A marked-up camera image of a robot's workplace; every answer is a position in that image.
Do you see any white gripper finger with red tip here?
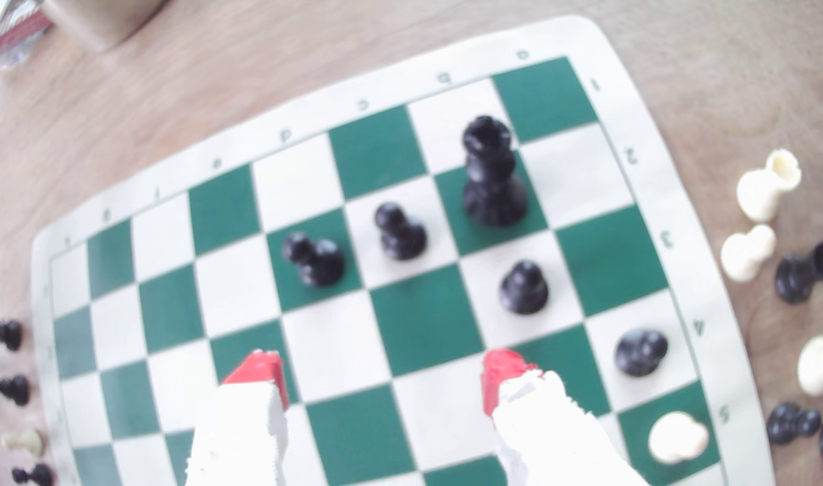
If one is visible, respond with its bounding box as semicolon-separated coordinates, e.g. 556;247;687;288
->
185;349;291;486
481;348;648;486

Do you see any black king chess piece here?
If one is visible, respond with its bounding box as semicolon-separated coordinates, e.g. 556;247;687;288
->
461;115;529;228

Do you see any white rook chess piece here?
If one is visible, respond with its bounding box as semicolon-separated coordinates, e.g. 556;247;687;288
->
736;148;803;224

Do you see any red and white package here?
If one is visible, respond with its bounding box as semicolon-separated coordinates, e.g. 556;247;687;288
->
0;0;53;56

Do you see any tall white chess piece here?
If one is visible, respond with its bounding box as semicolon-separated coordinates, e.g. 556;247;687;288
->
796;335;823;398

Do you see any white pawn chess piece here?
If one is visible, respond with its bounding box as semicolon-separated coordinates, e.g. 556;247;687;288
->
0;428;46;459
648;411;711;466
720;224;777;284

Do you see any green and white chess mat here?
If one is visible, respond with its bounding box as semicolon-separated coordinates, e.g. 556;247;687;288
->
30;15;778;486

